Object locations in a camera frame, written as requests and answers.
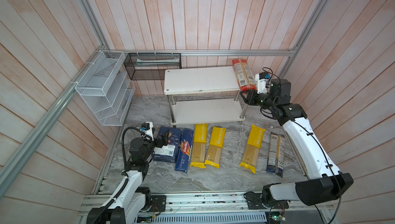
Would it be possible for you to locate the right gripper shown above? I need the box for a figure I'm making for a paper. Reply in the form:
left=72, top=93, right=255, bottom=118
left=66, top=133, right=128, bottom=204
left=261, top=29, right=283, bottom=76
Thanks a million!
left=240, top=90, right=277, bottom=114

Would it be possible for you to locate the red spaghetti package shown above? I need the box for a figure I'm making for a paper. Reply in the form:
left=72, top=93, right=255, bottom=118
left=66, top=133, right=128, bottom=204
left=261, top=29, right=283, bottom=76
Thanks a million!
left=232, top=59, right=257, bottom=91

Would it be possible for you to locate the yellow pasta package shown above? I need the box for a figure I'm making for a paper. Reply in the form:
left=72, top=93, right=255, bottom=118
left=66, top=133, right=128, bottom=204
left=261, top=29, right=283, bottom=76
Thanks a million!
left=240, top=125, right=265, bottom=174
left=190, top=123, right=208, bottom=168
left=204, top=126, right=226, bottom=168

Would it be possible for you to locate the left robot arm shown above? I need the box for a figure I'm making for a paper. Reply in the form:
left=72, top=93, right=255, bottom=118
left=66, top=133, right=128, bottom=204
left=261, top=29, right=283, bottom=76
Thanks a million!
left=86, top=122, right=170, bottom=224

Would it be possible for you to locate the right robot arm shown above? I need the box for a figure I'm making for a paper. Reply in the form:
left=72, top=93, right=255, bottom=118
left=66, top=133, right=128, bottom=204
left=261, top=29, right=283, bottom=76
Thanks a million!
left=239, top=79, right=353, bottom=208

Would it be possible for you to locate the blue Barilla pasta box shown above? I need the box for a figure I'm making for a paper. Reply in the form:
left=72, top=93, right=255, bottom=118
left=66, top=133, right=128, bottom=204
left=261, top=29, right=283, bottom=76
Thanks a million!
left=153, top=126, right=182, bottom=163

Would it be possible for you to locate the blue spaghetti bag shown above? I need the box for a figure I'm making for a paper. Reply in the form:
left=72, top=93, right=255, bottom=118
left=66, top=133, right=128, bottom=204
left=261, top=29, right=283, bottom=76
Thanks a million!
left=175, top=128, right=194, bottom=173

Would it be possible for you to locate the white two-tier shelf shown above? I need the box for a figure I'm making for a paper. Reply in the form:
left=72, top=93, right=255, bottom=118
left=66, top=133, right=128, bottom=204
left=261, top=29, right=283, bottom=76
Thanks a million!
left=164, top=66, right=247, bottom=126

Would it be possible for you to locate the brown blue spaghetti package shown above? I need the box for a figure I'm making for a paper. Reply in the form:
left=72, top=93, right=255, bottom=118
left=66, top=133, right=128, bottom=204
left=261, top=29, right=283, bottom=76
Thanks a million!
left=266, top=133, right=286, bottom=178

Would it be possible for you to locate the black mesh basket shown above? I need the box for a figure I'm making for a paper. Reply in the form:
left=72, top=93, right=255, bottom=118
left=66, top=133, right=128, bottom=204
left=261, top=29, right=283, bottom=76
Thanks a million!
left=124, top=52, right=182, bottom=81

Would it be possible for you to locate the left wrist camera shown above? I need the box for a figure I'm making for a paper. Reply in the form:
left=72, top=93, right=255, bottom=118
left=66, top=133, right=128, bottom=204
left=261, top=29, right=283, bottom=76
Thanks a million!
left=141, top=122, right=154, bottom=141

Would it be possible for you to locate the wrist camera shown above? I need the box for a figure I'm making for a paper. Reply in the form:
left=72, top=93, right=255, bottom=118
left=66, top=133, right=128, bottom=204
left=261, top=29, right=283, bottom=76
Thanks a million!
left=255, top=71, right=272, bottom=94
left=141, top=122, right=154, bottom=141

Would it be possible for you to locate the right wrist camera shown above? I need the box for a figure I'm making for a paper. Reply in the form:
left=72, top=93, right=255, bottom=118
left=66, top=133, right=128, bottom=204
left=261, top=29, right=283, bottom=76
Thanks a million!
left=255, top=71, right=272, bottom=94

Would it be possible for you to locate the aluminium frame horizontal bar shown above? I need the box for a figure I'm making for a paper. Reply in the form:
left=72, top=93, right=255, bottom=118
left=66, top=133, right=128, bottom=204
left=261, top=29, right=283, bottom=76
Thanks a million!
left=109, top=49, right=296, bottom=57

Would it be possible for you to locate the white wire mesh rack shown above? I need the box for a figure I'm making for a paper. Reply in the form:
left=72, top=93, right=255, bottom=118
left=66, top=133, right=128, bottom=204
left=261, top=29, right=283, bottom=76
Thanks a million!
left=75, top=51, right=135, bottom=126

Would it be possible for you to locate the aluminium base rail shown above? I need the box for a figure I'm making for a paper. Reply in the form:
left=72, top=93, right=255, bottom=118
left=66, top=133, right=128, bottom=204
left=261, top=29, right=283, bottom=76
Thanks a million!
left=77, top=189, right=335, bottom=224

